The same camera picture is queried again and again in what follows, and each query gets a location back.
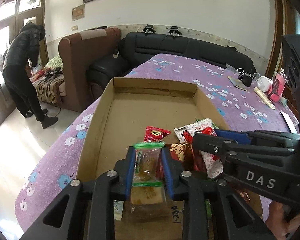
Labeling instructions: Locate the person's right hand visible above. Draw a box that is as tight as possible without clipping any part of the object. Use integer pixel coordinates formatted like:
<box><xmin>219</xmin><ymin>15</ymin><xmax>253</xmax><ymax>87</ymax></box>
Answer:
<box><xmin>266</xmin><ymin>201</ymin><xmax>300</xmax><ymax>240</ymax></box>

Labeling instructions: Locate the shallow cardboard box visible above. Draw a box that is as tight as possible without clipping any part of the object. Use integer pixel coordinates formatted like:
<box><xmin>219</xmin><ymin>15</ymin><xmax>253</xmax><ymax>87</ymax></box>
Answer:
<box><xmin>76</xmin><ymin>77</ymin><xmax>264</xmax><ymax>240</ymax></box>

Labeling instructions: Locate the black leather sofa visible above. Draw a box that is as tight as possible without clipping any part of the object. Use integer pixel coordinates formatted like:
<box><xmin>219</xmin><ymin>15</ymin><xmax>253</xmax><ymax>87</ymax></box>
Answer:
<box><xmin>86</xmin><ymin>32</ymin><xmax>257</xmax><ymax>100</ymax></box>

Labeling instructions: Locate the wooden door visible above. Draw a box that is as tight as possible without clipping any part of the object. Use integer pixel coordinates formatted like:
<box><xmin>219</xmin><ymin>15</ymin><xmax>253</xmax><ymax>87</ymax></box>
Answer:
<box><xmin>0</xmin><ymin>0</ymin><xmax>49</xmax><ymax>130</ymax></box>

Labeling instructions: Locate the black cup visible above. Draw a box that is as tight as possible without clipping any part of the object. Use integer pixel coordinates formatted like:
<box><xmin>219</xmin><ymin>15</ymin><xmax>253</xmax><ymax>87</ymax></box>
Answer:
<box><xmin>237</xmin><ymin>71</ymin><xmax>253</xmax><ymax>87</ymax></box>

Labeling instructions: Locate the white red printed packet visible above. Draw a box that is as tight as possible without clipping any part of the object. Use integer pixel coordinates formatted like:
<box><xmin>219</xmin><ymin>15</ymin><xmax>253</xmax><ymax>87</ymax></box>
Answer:
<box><xmin>174</xmin><ymin>119</ymin><xmax>224</xmax><ymax>179</ymax></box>

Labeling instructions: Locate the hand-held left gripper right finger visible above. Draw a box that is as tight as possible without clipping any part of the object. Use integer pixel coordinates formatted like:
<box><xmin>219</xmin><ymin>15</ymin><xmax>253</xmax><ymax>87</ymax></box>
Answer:
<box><xmin>161</xmin><ymin>146</ymin><xmax>275</xmax><ymax>240</ymax></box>

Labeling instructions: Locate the pink knitted bottle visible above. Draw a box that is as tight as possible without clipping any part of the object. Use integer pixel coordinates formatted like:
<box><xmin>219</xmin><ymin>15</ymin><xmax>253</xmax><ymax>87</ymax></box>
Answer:
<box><xmin>267</xmin><ymin>72</ymin><xmax>287</xmax><ymax>103</ymax></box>

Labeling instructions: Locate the clear green-edged snack packet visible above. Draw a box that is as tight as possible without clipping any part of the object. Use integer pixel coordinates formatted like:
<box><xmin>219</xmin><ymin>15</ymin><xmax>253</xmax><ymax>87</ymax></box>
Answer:
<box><xmin>131</xmin><ymin>141</ymin><xmax>165</xmax><ymax>188</ymax></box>

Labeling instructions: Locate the small wall plaque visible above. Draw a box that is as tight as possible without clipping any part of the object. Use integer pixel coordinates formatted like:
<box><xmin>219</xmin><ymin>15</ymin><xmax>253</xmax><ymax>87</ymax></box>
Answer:
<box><xmin>72</xmin><ymin>5</ymin><xmax>85</xmax><ymax>21</ymax></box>

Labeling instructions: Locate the purple floral cloth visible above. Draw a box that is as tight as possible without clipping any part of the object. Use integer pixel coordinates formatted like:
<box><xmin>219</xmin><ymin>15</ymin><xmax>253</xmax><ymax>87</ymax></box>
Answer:
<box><xmin>17</xmin><ymin>53</ymin><xmax>300</xmax><ymax>233</ymax></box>

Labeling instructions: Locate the black phone stand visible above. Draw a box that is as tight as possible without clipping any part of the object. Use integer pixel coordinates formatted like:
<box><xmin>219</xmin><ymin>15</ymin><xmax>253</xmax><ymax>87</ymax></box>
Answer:
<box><xmin>271</xmin><ymin>77</ymin><xmax>285</xmax><ymax>97</ymax></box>

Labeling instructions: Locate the red gold snack packet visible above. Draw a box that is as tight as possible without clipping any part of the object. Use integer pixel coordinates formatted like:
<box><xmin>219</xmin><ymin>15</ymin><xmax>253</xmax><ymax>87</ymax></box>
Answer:
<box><xmin>169</xmin><ymin>142</ymin><xmax>196</xmax><ymax>172</ymax></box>

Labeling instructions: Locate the wooden window frame ledge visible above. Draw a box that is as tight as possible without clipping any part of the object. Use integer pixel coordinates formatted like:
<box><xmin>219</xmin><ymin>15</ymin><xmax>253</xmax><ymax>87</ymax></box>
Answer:
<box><xmin>265</xmin><ymin>0</ymin><xmax>300</xmax><ymax>115</ymax></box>

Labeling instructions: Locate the patterned blanket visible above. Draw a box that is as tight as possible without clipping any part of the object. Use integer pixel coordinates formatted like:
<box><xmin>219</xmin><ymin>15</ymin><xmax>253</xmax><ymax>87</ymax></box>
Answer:
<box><xmin>30</xmin><ymin>55</ymin><xmax>65</xmax><ymax>104</ymax></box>

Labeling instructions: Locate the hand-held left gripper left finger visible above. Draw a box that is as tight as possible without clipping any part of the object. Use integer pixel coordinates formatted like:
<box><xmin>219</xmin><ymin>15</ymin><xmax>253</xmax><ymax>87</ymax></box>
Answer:
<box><xmin>20</xmin><ymin>146</ymin><xmax>136</xmax><ymax>240</ymax></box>

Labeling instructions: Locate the black smartphone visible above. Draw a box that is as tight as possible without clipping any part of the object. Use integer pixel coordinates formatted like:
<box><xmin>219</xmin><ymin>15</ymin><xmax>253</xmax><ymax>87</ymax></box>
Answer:
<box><xmin>280</xmin><ymin>111</ymin><xmax>300</xmax><ymax>133</ymax></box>

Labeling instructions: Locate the olive notebook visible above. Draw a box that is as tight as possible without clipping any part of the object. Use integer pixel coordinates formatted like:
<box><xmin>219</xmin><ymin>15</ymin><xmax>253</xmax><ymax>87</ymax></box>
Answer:
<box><xmin>227</xmin><ymin>76</ymin><xmax>250</xmax><ymax>92</ymax></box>

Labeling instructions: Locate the white round jar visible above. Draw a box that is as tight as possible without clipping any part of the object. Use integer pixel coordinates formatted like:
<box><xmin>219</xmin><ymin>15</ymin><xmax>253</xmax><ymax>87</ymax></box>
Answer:
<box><xmin>256</xmin><ymin>76</ymin><xmax>273</xmax><ymax>92</ymax></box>

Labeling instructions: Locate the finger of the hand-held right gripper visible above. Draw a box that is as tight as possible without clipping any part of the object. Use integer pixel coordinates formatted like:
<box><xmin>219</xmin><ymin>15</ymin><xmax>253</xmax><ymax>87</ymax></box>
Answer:
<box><xmin>192</xmin><ymin>133</ymin><xmax>297</xmax><ymax>173</ymax></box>
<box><xmin>214</xmin><ymin>129</ymin><xmax>300</xmax><ymax>145</ymax></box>

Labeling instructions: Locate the cream squeeze tube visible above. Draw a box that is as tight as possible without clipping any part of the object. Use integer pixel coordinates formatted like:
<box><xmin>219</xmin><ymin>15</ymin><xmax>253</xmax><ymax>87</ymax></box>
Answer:
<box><xmin>254</xmin><ymin>87</ymin><xmax>276</xmax><ymax>110</ymax></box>

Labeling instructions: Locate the small red packet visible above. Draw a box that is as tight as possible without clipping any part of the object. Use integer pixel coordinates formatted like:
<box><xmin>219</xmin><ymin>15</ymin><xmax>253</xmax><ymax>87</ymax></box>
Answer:
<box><xmin>200</xmin><ymin>127</ymin><xmax>217</xmax><ymax>137</ymax></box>

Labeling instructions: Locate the brown armchair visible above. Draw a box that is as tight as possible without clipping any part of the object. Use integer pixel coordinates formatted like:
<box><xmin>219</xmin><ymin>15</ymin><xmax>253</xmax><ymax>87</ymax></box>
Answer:
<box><xmin>58</xmin><ymin>27</ymin><xmax>122</xmax><ymax>113</ymax></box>

